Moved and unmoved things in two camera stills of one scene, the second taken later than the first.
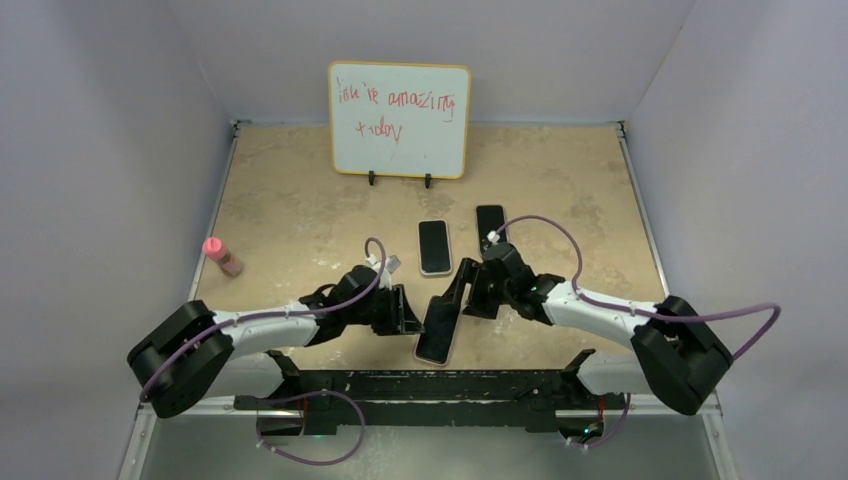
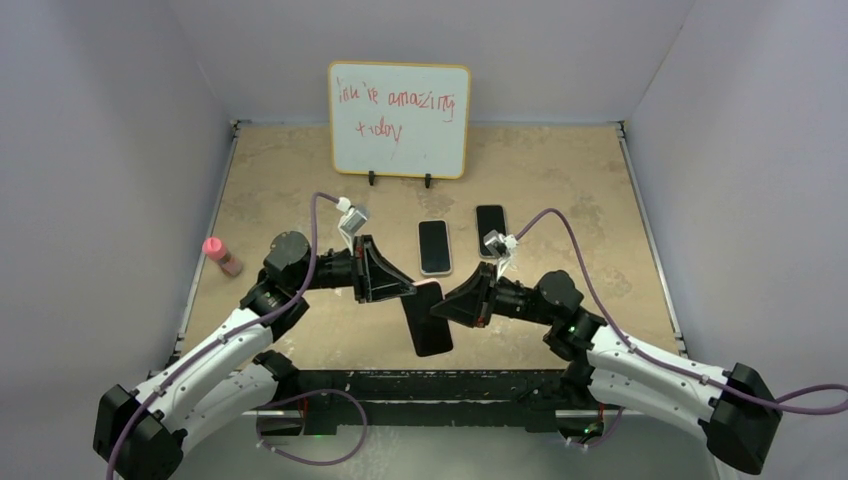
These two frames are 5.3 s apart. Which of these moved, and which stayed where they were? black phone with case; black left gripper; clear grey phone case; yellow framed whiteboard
Moved: black left gripper
Stayed: yellow framed whiteboard; clear grey phone case; black phone with case
